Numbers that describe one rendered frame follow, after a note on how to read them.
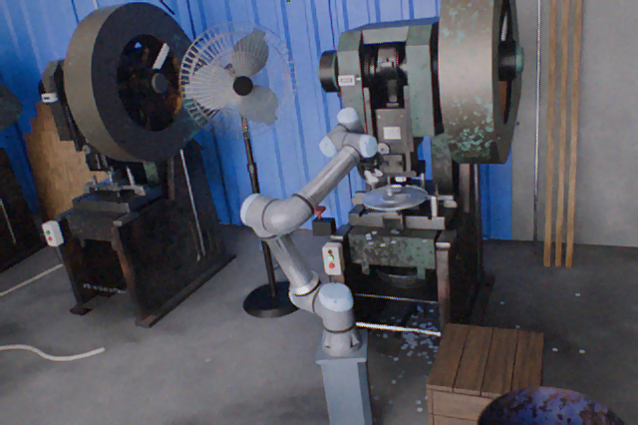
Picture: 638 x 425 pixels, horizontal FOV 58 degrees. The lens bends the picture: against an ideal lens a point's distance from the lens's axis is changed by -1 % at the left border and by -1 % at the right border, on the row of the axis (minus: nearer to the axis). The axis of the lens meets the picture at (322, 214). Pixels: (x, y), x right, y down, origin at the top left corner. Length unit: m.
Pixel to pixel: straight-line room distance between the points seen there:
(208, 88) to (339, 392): 1.57
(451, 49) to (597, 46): 1.64
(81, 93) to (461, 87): 1.77
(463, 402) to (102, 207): 2.32
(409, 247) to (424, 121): 0.55
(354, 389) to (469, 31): 1.33
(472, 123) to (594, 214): 1.87
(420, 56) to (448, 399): 1.30
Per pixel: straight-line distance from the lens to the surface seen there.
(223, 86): 2.94
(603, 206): 3.86
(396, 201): 2.53
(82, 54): 3.00
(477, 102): 2.10
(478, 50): 2.07
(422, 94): 2.42
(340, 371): 2.18
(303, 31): 3.93
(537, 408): 2.00
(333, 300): 2.05
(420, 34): 2.42
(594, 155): 3.75
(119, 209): 3.47
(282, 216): 1.83
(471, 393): 2.13
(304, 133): 4.08
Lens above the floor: 1.70
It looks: 22 degrees down
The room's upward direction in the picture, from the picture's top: 8 degrees counter-clockwise
